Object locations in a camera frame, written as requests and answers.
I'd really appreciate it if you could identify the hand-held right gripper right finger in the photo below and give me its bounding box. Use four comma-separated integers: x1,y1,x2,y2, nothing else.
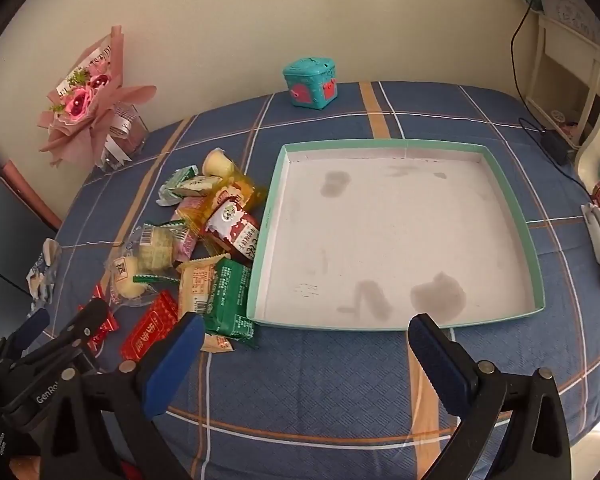
407,313,573,480

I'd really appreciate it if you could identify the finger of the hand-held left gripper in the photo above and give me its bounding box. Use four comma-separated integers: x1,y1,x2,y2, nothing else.
0,298,110,386
0,307,51,366

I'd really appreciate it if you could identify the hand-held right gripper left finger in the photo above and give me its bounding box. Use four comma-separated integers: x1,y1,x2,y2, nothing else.
45,312,207,480

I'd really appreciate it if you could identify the small cream orange packet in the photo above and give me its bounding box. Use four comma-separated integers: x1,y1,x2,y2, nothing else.
200,332,233,354

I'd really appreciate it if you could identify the clear round cake packet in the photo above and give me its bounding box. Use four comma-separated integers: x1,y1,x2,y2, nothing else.
105,252,178,308

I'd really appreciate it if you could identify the orange cracker packet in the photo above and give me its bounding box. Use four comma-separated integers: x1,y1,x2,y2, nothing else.
177,256,218,322

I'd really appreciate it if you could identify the clear green-edged pastry packet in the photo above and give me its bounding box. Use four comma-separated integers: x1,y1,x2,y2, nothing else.
130,221,191,271

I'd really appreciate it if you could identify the green-rimmed cardboard tray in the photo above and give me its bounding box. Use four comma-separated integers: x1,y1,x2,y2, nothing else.
246,138,546,332

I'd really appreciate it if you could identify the red white snack packet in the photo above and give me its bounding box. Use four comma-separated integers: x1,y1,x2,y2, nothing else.
201,199,262,261

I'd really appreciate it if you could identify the pink snack packet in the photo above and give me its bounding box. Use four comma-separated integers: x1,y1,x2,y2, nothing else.
172,195,211,261

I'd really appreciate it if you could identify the green white snack packet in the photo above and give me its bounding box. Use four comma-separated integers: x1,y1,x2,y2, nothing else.
155,166,198,207

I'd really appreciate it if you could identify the cream snack packet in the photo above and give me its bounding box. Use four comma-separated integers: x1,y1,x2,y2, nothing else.
172,174,221,197

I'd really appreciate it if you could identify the yellow transparent cake packet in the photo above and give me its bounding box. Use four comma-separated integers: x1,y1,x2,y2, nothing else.
200,172,268,221

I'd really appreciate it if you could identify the white blue wrapper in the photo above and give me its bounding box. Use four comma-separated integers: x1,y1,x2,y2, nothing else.
27,238,62,306

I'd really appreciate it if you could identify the blue plaid bedsheet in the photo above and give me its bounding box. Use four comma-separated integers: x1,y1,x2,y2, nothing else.
27,80,600,480

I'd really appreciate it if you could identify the clear glass vase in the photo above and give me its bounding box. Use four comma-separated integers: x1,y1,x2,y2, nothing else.
94,102,151,171

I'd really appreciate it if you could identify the yellow pudding cup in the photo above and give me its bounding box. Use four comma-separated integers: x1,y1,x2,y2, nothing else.
202,147,237,178

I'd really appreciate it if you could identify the white device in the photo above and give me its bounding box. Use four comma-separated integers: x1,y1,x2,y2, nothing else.
580,175,600,293

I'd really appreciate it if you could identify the pink flower bouquet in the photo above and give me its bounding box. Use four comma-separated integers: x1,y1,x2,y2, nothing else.
37,25,158,168

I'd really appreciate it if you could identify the black power adapter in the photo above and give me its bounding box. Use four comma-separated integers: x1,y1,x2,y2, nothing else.
539,129,570,166

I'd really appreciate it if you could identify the pink item on shelf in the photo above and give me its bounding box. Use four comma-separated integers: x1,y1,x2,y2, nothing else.
550,110,588,148

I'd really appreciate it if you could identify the teal toy chest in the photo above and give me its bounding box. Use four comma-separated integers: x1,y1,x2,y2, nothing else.
282,58,340,111

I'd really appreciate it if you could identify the white bedside shelf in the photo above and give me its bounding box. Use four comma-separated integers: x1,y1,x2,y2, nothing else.
525,10,600,148

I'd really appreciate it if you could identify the reddish wooden rail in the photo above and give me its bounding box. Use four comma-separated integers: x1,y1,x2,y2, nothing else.
0,160,63,231

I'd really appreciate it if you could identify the black cable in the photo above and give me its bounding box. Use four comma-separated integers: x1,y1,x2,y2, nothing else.
510,0,563,133

